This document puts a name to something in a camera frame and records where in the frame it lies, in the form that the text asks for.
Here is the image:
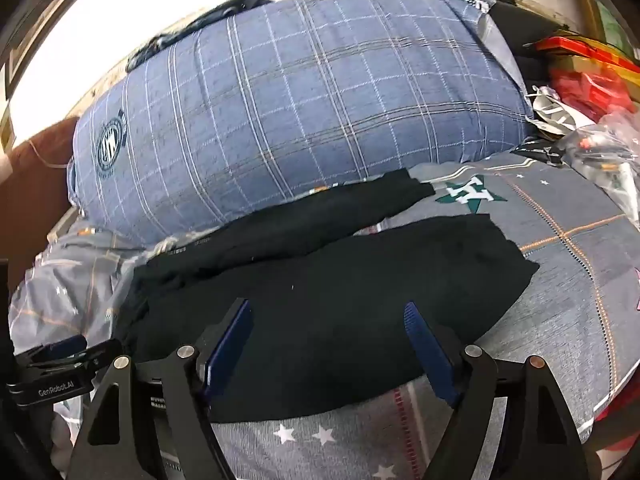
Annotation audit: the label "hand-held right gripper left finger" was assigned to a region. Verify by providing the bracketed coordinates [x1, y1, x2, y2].
[70, 299, 253, 480]

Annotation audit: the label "gold framed picture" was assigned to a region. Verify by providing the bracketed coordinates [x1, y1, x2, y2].
[580, 0, 640, 63]

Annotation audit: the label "brown cloth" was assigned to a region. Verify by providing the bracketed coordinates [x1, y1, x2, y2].
[9, 116, 85, 286]

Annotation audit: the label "black pants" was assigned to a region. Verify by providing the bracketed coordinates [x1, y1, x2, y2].
[117, 169, 541, 423]

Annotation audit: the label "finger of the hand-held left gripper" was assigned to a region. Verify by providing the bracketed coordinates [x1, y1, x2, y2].
[6, 339, 124, 407]
[15, 335, 89, 367]

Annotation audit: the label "grey star-print bed sheet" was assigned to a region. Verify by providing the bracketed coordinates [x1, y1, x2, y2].
[7, 152, 640, 480]

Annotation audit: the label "black bag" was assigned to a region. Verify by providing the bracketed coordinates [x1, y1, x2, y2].
[450, 0, 568, 93]

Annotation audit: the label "red plastic packaging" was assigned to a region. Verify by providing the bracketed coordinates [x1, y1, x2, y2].
[534, 35, 640, 123]

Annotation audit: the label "clear plastic bag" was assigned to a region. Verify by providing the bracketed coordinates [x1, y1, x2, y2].
[557, 110, 640, 233]

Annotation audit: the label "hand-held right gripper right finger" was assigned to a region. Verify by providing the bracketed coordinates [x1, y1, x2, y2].
[402, 301, 591, 480]

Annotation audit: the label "blue plaid pillow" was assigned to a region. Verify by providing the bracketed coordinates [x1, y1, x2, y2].
[67, 0, 538, 250]

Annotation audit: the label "red cloth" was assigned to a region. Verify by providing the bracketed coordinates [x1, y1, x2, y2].
[582, 397, 640, 467]

